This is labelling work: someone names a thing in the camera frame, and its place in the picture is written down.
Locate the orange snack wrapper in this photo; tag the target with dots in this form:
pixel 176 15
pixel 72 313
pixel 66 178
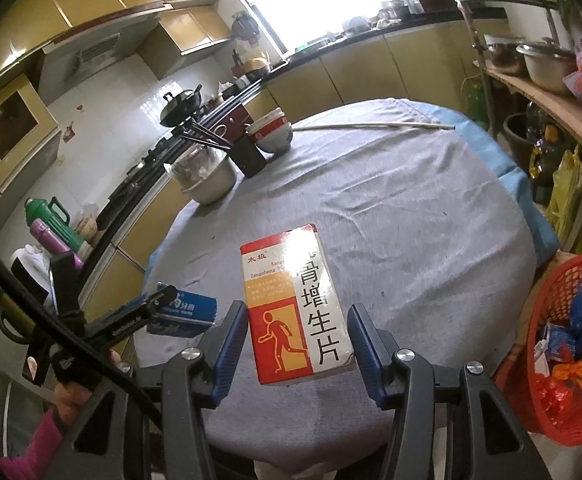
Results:
pixel 571 374

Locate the cooking oil bottle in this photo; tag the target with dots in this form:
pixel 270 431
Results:
pixel 543 161

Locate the black gas stove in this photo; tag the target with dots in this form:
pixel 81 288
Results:
pixel 143 165

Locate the yellow upper wall cabinets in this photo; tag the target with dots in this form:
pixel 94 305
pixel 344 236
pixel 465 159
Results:
pixel 96 0

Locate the person's left hand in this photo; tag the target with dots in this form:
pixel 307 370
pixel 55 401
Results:
pixel 71 405

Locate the dark red built-in cabinet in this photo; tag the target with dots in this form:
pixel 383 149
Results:
pixel 233 116

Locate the olive metal canister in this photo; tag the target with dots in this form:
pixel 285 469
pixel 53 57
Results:
pixel 16 313

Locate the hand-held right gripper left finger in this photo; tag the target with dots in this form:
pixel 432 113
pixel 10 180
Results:
pixel 228 355

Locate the red plastic wrapper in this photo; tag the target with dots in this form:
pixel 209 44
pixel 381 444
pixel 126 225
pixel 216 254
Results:
pixel 551 401

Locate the green thermos jug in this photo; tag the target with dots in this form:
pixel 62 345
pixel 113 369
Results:
pixel 46 212

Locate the person's left forearm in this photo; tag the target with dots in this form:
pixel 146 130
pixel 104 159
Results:
pixel 26 445

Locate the metal storage rack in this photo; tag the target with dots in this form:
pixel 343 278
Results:
pixel 471 40

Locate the steel pot with lid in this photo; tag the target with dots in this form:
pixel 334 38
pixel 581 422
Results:
pixel 546 66

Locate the yellow plastic bag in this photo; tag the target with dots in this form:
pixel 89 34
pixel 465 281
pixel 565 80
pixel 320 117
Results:
pixel 571 196

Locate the purple bottle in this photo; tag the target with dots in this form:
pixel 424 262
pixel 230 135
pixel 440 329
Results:
pixel 53 243

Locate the black wok with lid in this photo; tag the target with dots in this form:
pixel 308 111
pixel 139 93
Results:
pixel 181 106

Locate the metal bowl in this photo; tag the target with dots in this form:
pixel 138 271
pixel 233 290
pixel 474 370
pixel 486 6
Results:
pixel 216 182

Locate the range hood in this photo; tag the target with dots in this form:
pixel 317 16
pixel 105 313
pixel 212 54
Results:
pixel 96 54

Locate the dark bucket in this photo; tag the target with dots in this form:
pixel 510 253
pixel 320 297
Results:
pixel 518 141

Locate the wooden shelf board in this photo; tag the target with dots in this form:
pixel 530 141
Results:
pixel 546 102

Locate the blue table cover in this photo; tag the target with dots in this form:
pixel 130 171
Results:
pixel 513 165

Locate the yellow base cabinets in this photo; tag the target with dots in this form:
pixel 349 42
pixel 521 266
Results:
pixel 371 66

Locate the brown round container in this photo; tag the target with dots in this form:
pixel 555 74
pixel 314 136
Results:
pixel 88 226

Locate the yellow glass-door wall cabinet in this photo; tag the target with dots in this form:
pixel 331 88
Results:
pixel 16 125

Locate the white electric kettle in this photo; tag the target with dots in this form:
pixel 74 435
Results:
pixel 33 271

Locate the long white stick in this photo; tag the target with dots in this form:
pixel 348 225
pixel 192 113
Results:
pixel 371 126

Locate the green plastic bottle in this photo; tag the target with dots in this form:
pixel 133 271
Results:
pixel 476 101

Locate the red and white medicine box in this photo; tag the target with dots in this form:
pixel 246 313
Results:
pixel 291 310

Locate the plain white bowl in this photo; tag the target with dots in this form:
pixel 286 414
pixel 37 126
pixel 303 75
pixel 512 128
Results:
pixel 268 119

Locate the yellow countertop container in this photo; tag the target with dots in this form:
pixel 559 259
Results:
pixel 256 66

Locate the white bowl with red pattern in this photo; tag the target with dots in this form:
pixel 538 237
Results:
pixel 273 140

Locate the blue toothpaste box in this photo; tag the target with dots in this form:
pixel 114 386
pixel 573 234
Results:
pixel 188 311

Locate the black chopstick holder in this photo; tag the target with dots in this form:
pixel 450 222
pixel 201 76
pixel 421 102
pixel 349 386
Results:
pixel 248 156

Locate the red plastic basket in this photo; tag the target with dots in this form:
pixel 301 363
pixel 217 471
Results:
pixel 571 427

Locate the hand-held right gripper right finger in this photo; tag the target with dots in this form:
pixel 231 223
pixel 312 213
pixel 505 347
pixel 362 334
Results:
pixel 368 355

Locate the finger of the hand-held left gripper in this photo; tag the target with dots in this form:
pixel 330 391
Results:
pixel 126 329
pixel 163 294

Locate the dark metal pot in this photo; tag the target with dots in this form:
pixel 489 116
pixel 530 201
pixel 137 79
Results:
pixel 503 56

